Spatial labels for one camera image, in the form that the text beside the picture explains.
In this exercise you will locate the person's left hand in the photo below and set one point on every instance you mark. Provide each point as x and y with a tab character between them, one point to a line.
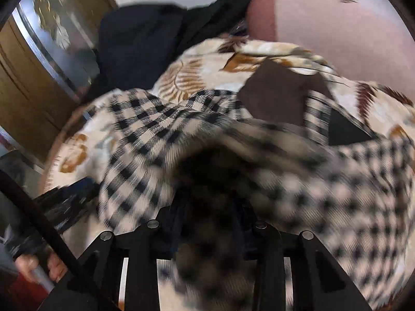
26	265

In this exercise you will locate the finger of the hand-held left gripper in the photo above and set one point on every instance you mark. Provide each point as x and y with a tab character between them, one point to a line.
71	204

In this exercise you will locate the red cloth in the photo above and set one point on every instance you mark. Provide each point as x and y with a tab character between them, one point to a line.
19	298

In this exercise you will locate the wooden door with glass panel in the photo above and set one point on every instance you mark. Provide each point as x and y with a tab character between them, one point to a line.
32	97

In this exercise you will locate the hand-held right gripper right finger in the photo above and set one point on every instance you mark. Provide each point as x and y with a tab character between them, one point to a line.
269	265

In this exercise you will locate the black cloth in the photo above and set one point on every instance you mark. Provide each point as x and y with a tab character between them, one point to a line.
227	6

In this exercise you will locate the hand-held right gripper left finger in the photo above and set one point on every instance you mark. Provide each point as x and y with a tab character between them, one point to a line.
142	265

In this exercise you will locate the dark navy jacket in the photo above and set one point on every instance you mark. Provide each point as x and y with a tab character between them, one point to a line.
139	45

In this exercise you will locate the black beige checkered coat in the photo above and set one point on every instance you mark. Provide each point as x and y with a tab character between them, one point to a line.
324	184

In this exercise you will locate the leaf print blanket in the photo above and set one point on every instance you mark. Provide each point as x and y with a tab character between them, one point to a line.
188	74

